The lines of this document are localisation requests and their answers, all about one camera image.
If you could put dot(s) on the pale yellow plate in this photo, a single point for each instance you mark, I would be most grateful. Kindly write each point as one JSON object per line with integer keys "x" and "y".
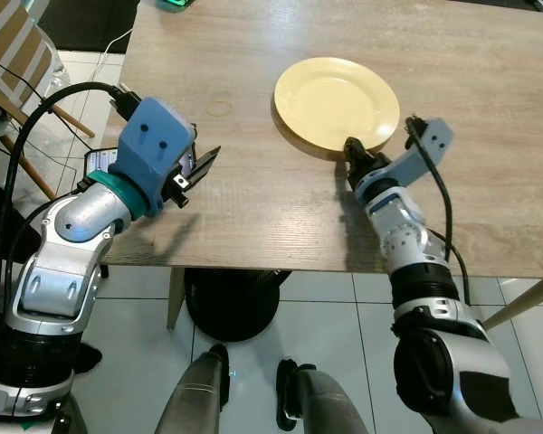
{"x": 330, "y": 99}

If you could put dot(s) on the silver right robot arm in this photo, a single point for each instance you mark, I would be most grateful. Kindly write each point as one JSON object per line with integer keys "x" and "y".
{"x": 416, "y": 271}

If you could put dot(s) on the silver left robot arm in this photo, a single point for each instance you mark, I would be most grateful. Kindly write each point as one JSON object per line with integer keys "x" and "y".
{"x": 72, "y": 217}

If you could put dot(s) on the yellow rubber band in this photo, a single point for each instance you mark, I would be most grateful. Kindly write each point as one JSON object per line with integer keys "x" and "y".
{"x": 208, "y": 108}

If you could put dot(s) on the light wooden table leg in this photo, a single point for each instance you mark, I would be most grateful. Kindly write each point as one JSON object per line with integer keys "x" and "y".
{"x": 176, "y": 298}
{"x": 520, "y": 303}

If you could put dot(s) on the black round table base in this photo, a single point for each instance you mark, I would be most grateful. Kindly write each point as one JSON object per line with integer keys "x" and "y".
{"x": 231, "y": 303}

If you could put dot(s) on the green object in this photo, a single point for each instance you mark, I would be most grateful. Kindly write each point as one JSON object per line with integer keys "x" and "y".
{"x": 176, "y": 4}

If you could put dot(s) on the black floor mat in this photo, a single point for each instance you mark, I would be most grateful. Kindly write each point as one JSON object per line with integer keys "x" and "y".
{"x": 86, "y": 23}

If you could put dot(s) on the black shoe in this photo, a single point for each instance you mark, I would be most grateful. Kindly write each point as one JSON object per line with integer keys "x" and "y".
{"x": 86, "y": 357}

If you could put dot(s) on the striped wooden chair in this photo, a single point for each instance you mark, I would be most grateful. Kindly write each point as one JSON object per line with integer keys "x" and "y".
{"x": 14, "y": 45}

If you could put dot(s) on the grey robot left leg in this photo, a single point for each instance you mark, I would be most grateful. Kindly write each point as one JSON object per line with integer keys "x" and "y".
{"x": 195, "y": 398}

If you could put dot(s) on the grey robot leg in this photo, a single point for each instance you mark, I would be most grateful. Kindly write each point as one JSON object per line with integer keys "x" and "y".
{"x": 321, "y": 402}
{"x": 195, "y": 398}

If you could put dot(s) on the grey robot right leg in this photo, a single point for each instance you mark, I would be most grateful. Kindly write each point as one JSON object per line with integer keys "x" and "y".
{"x": 321, "y": 402}

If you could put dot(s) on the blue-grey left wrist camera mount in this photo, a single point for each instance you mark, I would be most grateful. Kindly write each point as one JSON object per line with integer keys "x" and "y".
{"x": 149, "y": 140}

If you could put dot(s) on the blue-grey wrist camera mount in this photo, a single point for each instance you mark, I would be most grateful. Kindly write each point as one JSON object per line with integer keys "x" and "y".
{"x": 149, "y": 140}
{"x": 427, "y": 149}

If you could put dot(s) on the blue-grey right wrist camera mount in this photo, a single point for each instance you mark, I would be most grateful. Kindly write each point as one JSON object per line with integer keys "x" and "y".
{"x": 427, "y": 149}

